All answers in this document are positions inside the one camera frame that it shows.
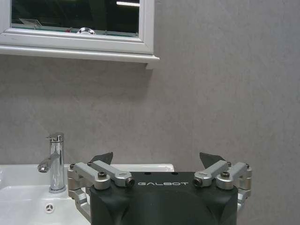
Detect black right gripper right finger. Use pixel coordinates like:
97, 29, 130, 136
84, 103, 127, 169
193, 152, 253, 215

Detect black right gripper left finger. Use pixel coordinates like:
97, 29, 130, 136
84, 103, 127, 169
67, 151, 135, 218

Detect white ceramic washbasin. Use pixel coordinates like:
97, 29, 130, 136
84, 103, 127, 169
0, 163, 175, 225

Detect white framed mirror cabinet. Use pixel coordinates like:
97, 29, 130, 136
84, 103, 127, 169
0, 0, 160, 70

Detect chrome basin faucet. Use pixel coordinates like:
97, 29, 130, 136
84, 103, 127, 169
37, 132, 66, 194

